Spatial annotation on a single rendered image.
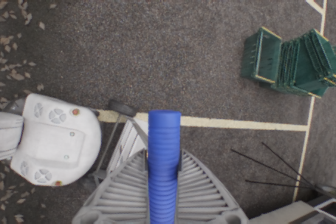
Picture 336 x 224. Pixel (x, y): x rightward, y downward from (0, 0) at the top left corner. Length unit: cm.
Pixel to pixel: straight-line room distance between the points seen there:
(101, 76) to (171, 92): 69
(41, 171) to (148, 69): 113
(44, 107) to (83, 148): 35
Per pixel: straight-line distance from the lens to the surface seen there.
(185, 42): 165
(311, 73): 212
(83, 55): 142
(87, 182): 131
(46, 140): 117
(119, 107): 111
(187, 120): 157
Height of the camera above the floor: 135
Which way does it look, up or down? 68 degrees down
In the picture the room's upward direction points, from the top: 105 degrees clockwise
